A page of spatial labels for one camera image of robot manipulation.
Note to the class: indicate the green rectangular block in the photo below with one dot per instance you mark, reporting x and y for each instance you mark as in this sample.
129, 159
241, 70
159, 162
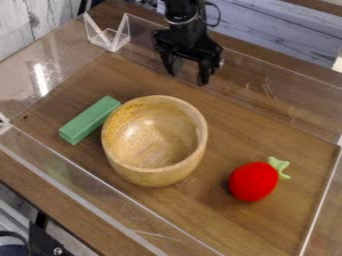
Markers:
87, 121

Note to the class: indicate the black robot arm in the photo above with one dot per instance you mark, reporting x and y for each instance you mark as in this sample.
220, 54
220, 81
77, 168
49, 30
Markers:
183, 12

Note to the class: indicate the black table clamp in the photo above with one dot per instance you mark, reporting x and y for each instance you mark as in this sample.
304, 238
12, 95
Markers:
43, 244

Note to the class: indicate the wooden bowl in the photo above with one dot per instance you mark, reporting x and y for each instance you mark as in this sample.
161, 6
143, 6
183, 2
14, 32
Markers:
154, 139

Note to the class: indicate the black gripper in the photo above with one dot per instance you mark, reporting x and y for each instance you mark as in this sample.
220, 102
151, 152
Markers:
189, 42

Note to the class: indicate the red plush strawberry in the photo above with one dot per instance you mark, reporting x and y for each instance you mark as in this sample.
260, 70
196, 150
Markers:
254, 180

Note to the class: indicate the clear acrylic corner bracket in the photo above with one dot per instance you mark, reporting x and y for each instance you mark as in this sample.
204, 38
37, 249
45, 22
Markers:
109, 38

